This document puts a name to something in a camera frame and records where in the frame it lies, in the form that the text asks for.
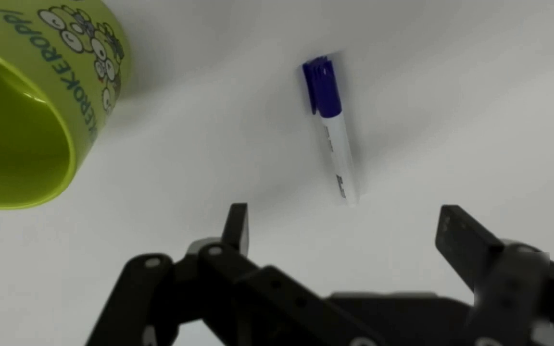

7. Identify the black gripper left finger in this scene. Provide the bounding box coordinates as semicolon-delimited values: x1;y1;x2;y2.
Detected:
82;201;388;346

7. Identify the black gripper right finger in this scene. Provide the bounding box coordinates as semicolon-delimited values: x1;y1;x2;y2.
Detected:
432;203;554;346

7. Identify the blue capped white marker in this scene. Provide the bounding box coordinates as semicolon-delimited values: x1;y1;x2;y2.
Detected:
299;51;361;207

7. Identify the yellow-green ceramic mug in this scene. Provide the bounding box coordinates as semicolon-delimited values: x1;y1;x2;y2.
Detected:
0;0;132;210

